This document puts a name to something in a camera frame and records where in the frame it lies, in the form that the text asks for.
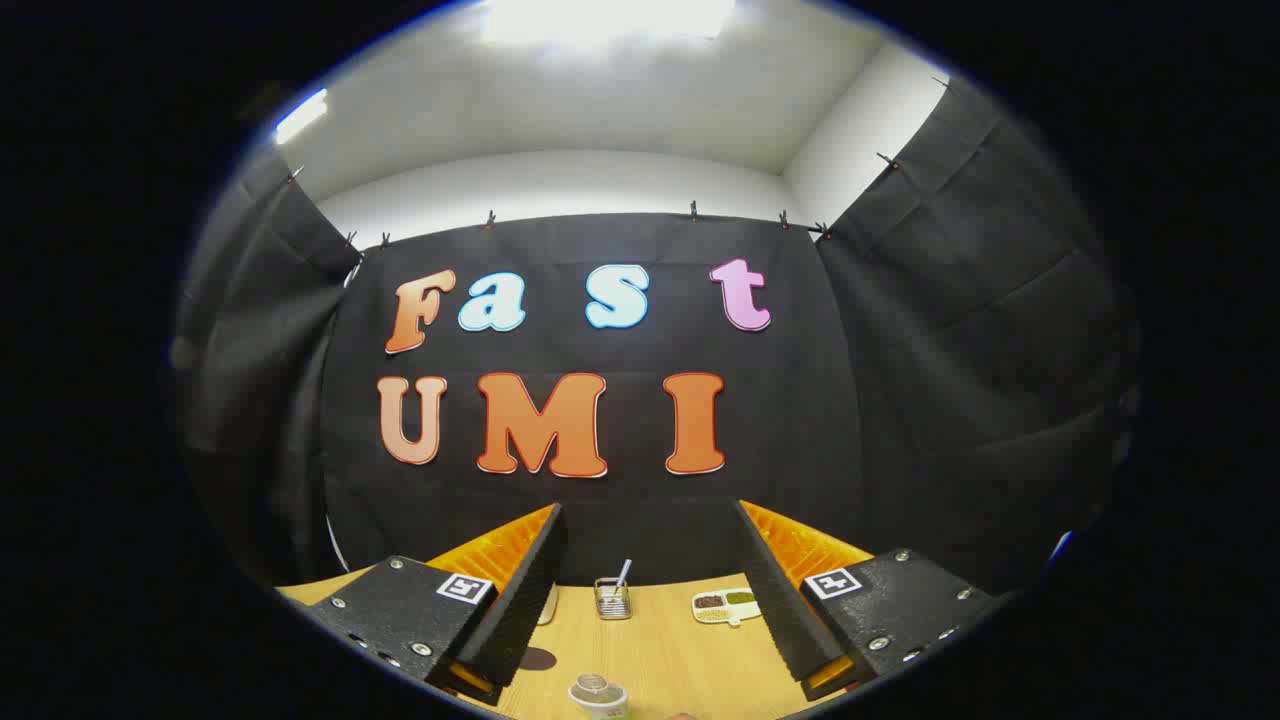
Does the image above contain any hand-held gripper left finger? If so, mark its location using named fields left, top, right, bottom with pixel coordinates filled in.
left=300, top=502, right=569, bottom=707

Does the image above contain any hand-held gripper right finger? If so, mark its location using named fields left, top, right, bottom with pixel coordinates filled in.
left=733, top=499, right=1003, bottom=703

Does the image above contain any clear bottle with white label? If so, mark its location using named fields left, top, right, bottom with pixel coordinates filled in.
left=568, top=674, right=629, bottom=720

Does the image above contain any white divided dish with beans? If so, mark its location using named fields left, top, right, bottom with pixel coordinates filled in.
left=691, top=588, right=763, bottom=628

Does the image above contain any wooden table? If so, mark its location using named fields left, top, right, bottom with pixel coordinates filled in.
left=278, top=568, right=863, bottom=720

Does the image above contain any black backdrop cloth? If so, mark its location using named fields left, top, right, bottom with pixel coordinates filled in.
left=168, top=78, right=1143, bottom=605

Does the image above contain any small ceiling light panel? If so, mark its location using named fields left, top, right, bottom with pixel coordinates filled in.
left=274, top=88, right=330, bottom=145

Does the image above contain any large ceiling light panel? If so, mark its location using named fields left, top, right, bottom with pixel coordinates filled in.
left=480, top=0, right=737, bottom=47

